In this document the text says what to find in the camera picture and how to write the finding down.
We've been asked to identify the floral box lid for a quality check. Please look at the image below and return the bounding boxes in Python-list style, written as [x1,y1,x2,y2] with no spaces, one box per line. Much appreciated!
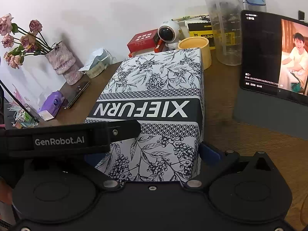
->
[86,48,204,182]

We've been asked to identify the person's hand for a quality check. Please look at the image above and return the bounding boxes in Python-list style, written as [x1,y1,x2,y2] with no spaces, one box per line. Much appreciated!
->
[0,178,12,205]

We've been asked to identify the purple tissue pack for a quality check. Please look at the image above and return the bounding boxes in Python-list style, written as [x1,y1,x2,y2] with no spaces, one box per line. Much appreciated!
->
[38,91,65,121]

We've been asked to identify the studio light on stand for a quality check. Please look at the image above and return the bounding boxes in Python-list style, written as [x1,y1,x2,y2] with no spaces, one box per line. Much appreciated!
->
[0,80,40,123]

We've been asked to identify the black smartphone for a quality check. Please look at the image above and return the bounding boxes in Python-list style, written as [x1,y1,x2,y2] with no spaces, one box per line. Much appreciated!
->
[62,81,90,110]

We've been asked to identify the grey tablet stand cover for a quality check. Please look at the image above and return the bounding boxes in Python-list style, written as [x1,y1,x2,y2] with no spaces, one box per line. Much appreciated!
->
[233,88,307,140]

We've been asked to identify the pink textured vase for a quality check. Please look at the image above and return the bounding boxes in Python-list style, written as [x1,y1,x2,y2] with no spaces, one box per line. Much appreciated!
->
[45,41,83,85]

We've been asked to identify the dried pink roses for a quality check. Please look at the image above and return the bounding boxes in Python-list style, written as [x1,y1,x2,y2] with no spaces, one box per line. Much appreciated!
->
[1,14,58,69]

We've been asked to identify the yellow mug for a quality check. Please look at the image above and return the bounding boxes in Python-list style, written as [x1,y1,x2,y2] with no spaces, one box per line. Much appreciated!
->
[177,36,213,70]

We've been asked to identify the tablet with video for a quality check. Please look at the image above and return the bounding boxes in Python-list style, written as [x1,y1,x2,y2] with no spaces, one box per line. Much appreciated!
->
[240,10,307,105]

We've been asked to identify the yellow black box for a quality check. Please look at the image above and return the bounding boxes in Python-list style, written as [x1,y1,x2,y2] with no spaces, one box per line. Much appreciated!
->
[185,20,215,49]

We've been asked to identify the red box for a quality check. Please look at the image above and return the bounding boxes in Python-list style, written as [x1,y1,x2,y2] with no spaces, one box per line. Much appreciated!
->
[127,29,160,53]

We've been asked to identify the clear water bottle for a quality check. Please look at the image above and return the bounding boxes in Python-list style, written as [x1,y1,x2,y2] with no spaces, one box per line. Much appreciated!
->
[205,0,244,66]

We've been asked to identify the white robot camera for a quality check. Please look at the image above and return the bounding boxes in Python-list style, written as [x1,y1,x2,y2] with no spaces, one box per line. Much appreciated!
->
[158,20,182,49]

